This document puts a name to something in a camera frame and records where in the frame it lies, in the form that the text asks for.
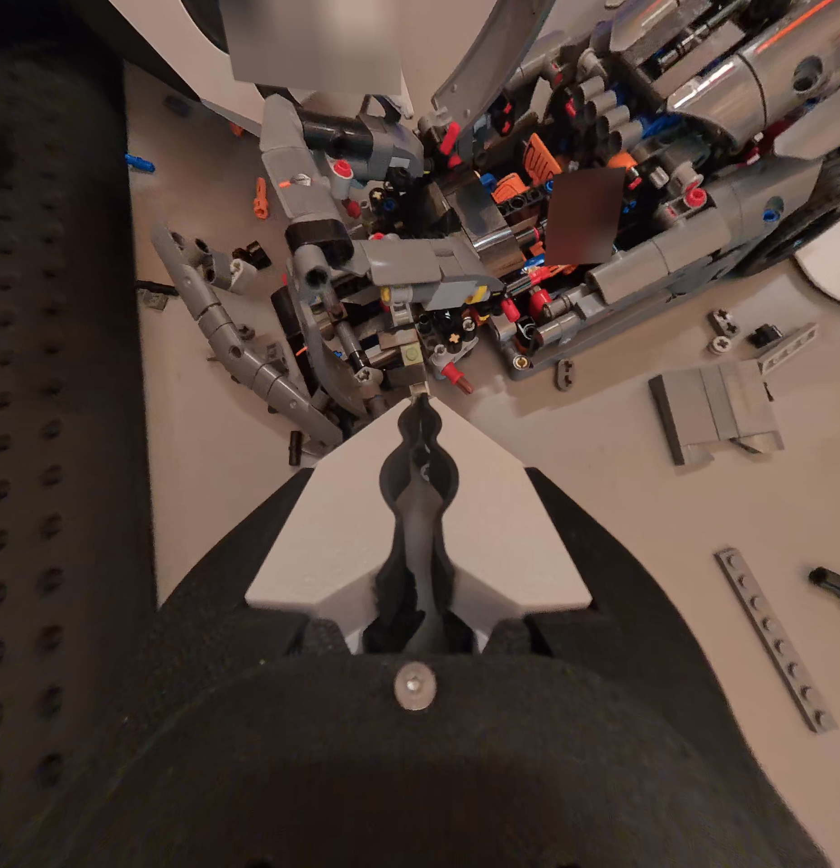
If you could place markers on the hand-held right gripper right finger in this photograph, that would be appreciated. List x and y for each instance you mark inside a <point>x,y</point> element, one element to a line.
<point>514,542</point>

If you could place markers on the black lego block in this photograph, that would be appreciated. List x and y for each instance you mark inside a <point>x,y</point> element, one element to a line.
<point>763,337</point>

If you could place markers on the small dark grey lego piece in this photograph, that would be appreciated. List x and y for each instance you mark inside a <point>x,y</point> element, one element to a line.
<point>176,103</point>

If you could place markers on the orange lego pin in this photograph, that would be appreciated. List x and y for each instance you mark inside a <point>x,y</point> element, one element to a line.
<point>260,196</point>

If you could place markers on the small grey lego plate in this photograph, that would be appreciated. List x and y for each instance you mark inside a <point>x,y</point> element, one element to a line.
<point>153,300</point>

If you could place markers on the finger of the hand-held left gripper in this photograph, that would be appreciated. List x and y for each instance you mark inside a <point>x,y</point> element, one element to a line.
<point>162,34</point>

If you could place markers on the white round lego piece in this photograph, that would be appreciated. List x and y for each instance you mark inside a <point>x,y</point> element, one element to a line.
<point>719,344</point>

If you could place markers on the grey studded lego plate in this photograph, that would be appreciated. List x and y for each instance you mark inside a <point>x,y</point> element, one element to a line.
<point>272,356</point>

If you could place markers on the grey lego cross-hole beam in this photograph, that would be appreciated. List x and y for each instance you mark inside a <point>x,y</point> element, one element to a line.
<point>565,375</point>
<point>723,321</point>

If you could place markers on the black lego pin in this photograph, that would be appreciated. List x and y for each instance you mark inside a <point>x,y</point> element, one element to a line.
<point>295,447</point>

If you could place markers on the black lego slope piece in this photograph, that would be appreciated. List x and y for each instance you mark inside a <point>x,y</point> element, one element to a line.
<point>252,254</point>

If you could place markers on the grey lego tile panel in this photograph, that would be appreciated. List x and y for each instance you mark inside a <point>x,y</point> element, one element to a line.
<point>711,413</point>

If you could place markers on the long thin grey studded plate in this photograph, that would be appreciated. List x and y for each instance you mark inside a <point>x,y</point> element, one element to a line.
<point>775,641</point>

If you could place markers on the grey lego panel strip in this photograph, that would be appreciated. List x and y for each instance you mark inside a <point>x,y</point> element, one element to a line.
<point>216,325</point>

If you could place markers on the grey lego car model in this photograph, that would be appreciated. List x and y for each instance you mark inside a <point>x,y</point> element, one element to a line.
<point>664,264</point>

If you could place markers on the blue lego pin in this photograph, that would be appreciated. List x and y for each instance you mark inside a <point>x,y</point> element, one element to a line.
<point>139,163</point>

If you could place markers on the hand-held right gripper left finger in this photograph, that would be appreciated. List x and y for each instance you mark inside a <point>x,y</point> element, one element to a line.
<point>311,542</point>

